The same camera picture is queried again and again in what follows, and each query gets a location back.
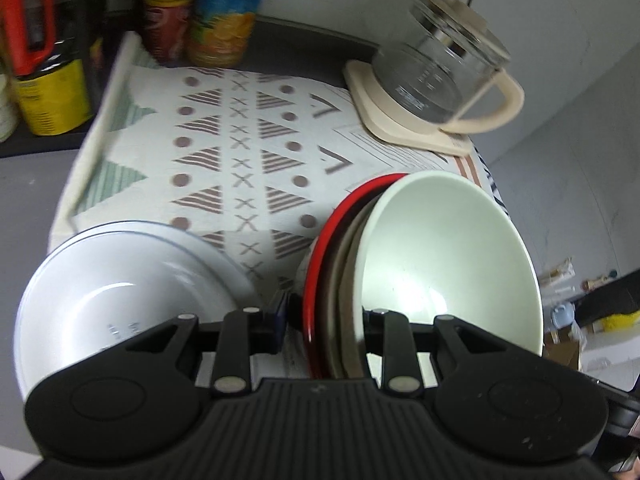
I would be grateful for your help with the yellow object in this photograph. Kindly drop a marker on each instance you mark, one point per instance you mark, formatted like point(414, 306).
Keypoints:
point(622, 321)

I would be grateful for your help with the pale green bowl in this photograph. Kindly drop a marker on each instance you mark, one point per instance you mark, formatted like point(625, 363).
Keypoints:
point(440, 250)

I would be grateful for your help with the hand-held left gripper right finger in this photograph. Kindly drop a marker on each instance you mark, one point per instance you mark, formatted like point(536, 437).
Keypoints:
point(375, 330)

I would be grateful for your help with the white jar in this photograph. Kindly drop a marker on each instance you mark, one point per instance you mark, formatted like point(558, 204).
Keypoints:
point(7, 110)

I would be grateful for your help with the red plate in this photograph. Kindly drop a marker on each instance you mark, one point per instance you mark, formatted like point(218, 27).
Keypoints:
point(311, 285)

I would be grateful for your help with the yellow tin can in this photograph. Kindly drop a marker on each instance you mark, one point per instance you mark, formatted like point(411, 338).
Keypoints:
point(50, 100)

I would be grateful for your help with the cream kettle base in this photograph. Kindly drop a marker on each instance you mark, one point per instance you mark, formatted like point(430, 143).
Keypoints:
point(380, 120)

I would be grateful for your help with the cardboard box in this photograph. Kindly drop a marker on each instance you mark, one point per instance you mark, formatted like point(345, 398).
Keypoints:
point(562, 350)

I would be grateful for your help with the blue orange snack can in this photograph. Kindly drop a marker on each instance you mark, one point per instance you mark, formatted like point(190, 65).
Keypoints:
point(225, 20)

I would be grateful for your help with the light blue object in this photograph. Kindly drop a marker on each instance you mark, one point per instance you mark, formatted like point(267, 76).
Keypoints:
point(561, 314)

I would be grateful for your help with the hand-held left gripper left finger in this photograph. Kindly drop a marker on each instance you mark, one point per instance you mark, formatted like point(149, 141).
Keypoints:
point(280, 312)

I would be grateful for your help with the white bowl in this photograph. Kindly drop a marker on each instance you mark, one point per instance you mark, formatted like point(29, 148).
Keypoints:
point(100, 290)

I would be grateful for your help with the patterned white cloth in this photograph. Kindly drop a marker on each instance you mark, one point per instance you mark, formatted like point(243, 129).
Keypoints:
point(240, 160)

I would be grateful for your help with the red drink can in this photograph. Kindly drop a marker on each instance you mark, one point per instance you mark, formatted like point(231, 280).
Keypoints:
point(165, 20)

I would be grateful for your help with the beige bowl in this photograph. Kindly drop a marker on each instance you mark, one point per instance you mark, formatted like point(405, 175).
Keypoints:
point(350, 270)

